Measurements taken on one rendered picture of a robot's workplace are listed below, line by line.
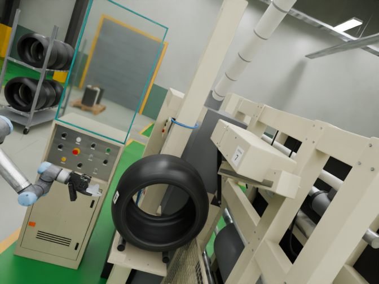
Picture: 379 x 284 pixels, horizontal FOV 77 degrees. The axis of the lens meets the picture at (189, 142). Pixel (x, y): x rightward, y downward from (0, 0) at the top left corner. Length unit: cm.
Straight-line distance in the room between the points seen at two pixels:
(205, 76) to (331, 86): 1027
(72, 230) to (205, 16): 940
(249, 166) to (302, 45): 1025
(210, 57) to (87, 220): 166
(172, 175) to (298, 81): 1003
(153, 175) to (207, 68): 76
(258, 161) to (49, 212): 181
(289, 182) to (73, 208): 176
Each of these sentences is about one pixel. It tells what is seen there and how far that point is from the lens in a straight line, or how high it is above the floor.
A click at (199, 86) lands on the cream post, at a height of 193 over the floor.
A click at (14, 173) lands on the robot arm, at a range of 147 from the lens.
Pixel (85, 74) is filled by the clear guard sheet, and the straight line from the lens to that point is 199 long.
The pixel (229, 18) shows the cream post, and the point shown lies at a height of 237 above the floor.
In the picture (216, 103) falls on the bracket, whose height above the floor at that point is 186.
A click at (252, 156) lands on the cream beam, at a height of 173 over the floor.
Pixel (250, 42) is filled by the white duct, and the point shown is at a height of 235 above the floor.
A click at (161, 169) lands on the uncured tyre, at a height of 143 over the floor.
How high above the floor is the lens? 190
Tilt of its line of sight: 12 degrees down
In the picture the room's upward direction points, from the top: 24 degrees clockwise
